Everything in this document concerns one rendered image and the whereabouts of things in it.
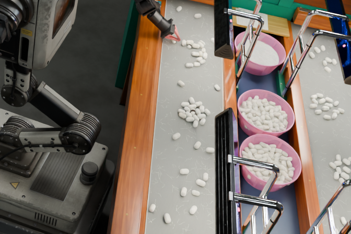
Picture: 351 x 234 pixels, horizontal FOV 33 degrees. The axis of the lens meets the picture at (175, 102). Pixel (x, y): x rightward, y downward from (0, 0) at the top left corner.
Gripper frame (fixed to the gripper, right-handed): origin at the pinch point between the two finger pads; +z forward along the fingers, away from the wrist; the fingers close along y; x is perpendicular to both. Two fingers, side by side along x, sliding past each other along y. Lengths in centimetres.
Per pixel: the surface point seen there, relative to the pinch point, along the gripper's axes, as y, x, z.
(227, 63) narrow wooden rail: -10.6, -14.3, 19.9
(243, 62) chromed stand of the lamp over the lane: -19.5, -24.6, 17.7
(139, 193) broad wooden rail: -95, 8, -8
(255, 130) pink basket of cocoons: -49, -19, 32
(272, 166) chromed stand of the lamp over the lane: -102, -43, 3
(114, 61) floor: 64, 76, 22
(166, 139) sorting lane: -63, 4, 1
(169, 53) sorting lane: -8.9, 4.1, -1.4
